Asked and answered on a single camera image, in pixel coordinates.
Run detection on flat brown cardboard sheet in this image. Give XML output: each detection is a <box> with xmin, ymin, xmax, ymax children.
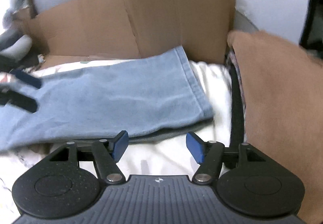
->
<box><xmin>15</xmin><ymin>0</ymin><xmax>236</xmax><ymax>64</ymax></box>

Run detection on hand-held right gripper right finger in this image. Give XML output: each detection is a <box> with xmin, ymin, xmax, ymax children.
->
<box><xmin>186</xmin><ymin>131</ymin><xmax>266</xmax><ymax>185</ymax></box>

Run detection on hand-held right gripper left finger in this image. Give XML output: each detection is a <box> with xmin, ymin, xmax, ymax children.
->
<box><xmin>49</xmin><ymin>130</ymin><xmax>129</xmax><ymax>184</ymax></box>

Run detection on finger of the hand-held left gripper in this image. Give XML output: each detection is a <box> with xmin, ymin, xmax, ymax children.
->
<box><xmin>11</xmin><ymin>70</ymin><xmax>42</xmax><ymax>89</ymax></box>
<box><xmin>0</xmin><ymin>92</ymin><xmax>38</xmax><ymax>114</ymax></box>

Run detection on cream printed bed sheet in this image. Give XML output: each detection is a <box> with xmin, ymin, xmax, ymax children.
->
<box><xmin>0</xmin><ymin>59</ymin><xmax>234</xmax><ymax>224</ymax></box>

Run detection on grey neck pillow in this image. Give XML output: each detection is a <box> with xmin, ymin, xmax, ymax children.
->
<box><xmin>0</xmin><ymin>34</ymin><xmax>33</xmax><ymax>62</ymax></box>

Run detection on blue denim pants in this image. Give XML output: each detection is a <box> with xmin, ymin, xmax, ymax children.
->
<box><xmin>0</xmin><ymin>46</ymin><xmax>215</xmax><ymax>152</ymax></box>

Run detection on brown folded cloth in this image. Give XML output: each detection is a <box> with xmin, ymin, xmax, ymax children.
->
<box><xmin>226</xmin><ymin>30</ymin><xmax>323</xmax><ymax>224</ymax></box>

